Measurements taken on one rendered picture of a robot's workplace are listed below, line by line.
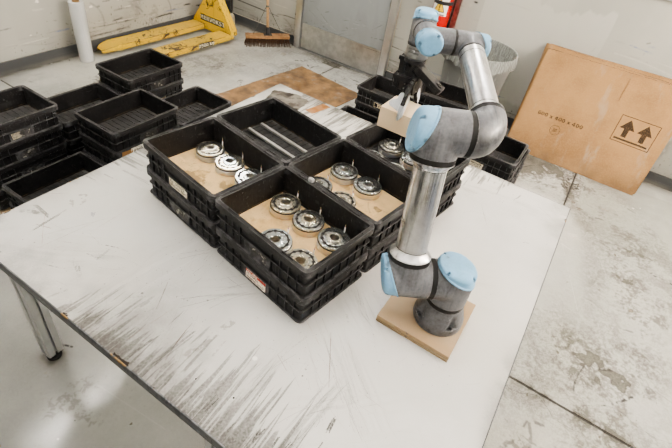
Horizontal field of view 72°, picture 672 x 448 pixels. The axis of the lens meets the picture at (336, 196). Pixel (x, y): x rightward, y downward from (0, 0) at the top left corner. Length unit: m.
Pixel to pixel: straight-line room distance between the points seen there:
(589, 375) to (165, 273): 1.98
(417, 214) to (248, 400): 0.63
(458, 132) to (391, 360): 0.66
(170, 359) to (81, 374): 0.92
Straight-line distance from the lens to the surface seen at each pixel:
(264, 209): 1.55
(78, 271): 1.61
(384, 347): 1.41
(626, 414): 2.61
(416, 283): 1.29
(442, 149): 1.12
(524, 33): 4.18
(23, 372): 2.32
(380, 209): 1.62
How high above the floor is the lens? 1.84
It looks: 38 degrees down
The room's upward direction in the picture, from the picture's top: 10 degrees clockwise
